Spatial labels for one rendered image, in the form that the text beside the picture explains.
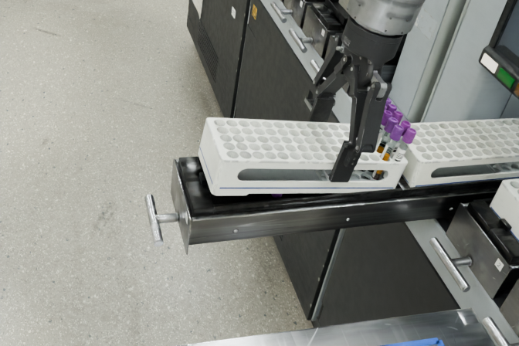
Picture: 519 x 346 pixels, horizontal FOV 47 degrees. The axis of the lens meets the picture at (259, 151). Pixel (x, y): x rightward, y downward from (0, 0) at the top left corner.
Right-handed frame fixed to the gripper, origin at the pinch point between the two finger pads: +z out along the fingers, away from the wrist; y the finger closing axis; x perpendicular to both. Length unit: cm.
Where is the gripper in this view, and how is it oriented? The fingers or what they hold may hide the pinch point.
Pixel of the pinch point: (328, 146)
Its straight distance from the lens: 90.3
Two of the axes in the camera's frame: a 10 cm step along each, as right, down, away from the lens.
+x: 9.3, 0.2, 3.7
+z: -2.5, 7.9, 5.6
